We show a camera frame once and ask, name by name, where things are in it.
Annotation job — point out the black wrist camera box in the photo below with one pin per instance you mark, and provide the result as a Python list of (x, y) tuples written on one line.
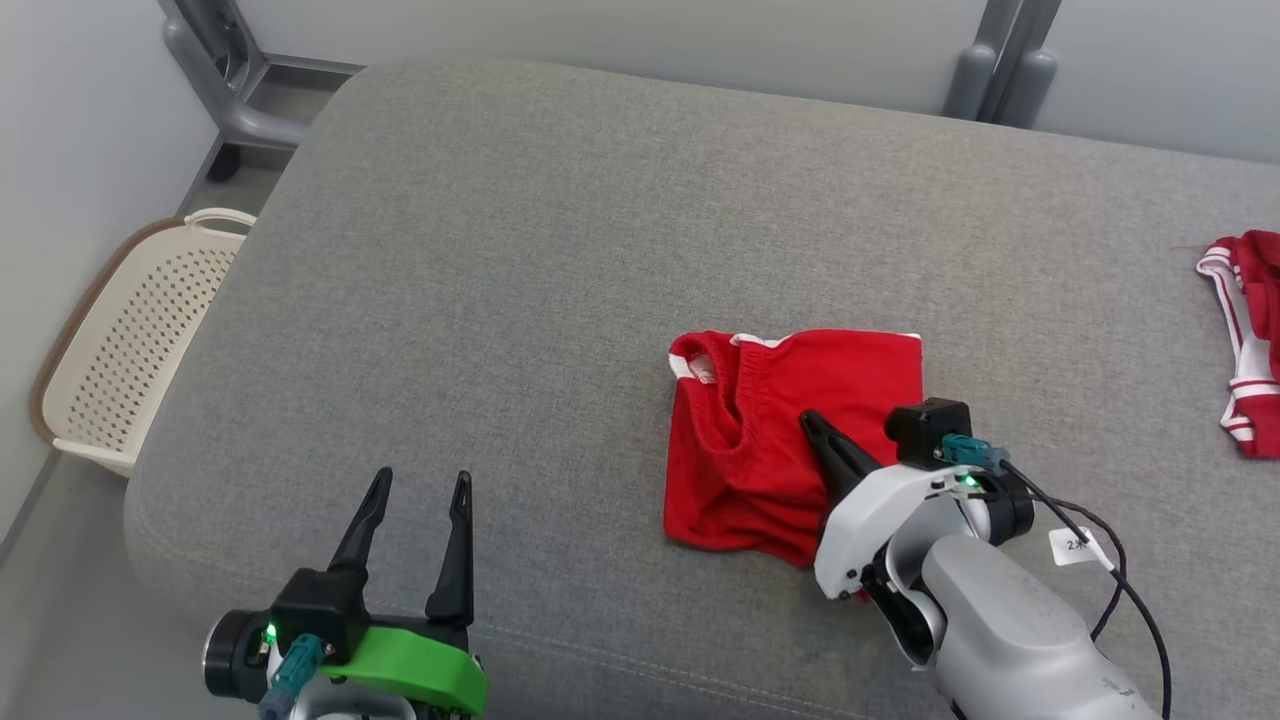
[(930, 430), (320, 610)]

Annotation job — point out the cream perforated laundry basket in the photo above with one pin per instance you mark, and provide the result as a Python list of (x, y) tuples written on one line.
[(140, 350)]

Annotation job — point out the red white basketball shorts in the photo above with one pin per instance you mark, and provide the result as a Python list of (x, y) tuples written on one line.
[(760, 440)]

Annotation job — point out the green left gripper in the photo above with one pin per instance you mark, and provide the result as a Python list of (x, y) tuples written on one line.
[(420, 670)]

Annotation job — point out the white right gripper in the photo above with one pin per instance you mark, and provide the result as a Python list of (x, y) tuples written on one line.
[(880, 510)]

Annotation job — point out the grey double metal post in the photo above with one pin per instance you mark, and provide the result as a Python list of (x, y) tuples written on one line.
[(1000, 70)]

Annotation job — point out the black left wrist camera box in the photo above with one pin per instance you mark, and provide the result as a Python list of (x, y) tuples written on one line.
[(320, 610)]

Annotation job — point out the grey metal stand with base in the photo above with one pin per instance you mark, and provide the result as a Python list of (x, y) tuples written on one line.
[(230, 90)]

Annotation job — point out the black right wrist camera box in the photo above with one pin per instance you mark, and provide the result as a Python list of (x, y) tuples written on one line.
[(930, 430)]

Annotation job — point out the red white basketball jersey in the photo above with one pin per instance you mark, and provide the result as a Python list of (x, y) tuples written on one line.
[(1255, 350)]

